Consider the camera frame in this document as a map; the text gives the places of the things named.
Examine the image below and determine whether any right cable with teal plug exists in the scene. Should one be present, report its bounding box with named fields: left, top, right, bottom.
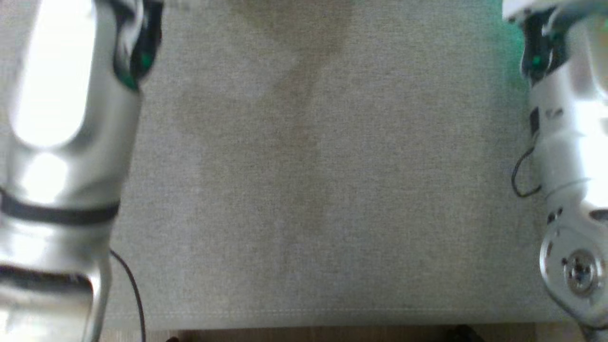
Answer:
left=511, top=146, right=543, bottom=198

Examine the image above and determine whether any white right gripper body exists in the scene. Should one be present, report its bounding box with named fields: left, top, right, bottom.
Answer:
left=502, top=0, right=608, bottom=22

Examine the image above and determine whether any grey sofa seat cushion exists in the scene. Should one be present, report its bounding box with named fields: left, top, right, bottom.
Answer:
left=0, top=0, right=608, bottom=329

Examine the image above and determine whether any left cable with teal plug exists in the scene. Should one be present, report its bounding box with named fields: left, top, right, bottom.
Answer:
left=110, top=249, right=146, bottom=342

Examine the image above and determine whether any cable with teal plug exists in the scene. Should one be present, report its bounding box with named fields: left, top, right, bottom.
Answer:
left=110, top=249, right=146, bottom=342
left=511, top=146, right=543, bottom=198

